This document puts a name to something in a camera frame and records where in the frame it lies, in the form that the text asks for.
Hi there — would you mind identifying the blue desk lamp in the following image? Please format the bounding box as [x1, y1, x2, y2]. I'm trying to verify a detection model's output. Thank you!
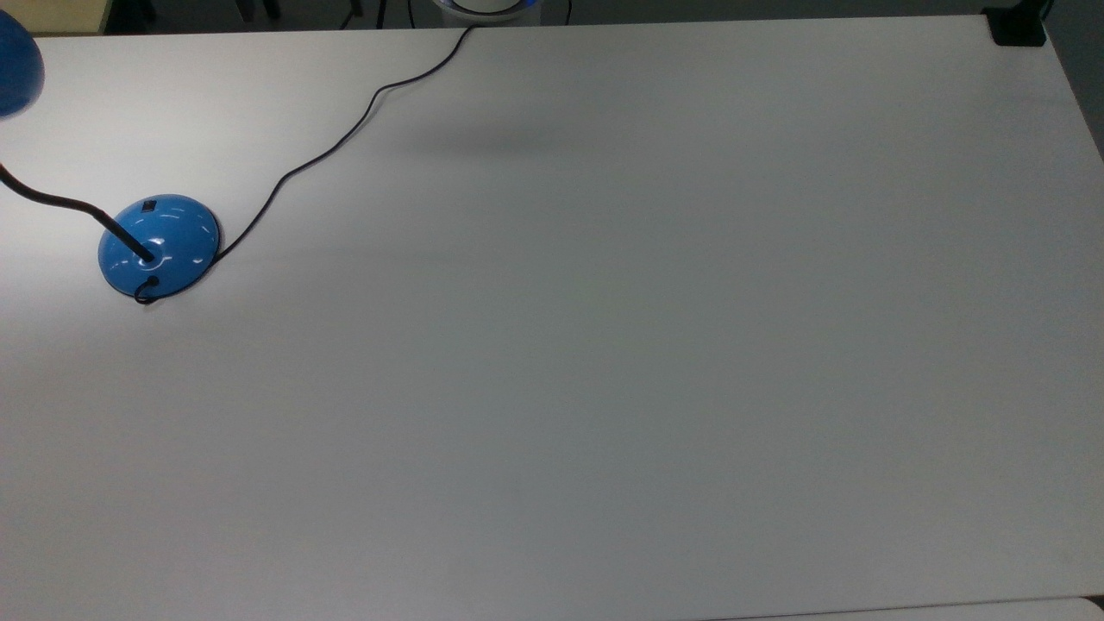
[0, 10, 222, 300]

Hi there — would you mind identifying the white adjacent table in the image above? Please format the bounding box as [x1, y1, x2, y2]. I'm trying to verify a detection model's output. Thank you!
[716, 597, 1104, 621]

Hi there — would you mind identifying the black table corner clamp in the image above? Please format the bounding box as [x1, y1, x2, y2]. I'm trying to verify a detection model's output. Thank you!
[983, 0, 1055, 48]

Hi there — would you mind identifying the beige wooden board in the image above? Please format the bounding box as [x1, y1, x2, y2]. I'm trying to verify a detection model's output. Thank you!
[0, 0, 111, 36]

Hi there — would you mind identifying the black lamp power cord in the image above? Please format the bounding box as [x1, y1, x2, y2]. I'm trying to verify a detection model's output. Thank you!
[133, 25, 475, 306]

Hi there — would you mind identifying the white robot base blue ring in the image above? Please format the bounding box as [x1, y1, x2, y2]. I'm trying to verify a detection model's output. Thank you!
[431, 0, 543, 23]

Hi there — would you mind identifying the black background cable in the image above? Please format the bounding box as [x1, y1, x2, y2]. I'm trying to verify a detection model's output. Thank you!
[341, 0, 417, 30]

